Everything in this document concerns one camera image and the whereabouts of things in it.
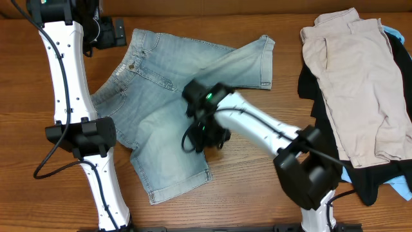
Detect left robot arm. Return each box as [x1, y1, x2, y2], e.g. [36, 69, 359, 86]
[26, 0, 133, 231]

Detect light blue denim shorts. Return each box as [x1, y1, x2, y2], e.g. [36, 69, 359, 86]
[91, 29, 275, 204]

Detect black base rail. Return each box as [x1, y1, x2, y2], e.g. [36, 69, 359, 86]
[78, 223, 363, 232]

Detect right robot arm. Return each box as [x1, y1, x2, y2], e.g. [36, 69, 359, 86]
[182, 80, 344, 231]

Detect beige shorts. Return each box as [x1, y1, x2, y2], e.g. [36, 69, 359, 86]
[300, 8, 411, 168]

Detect light blue garment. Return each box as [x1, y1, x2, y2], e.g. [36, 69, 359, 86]
[341, 26, 411, 206]

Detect black garment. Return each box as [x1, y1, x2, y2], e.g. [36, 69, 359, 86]
[296, 32, 412, 207]

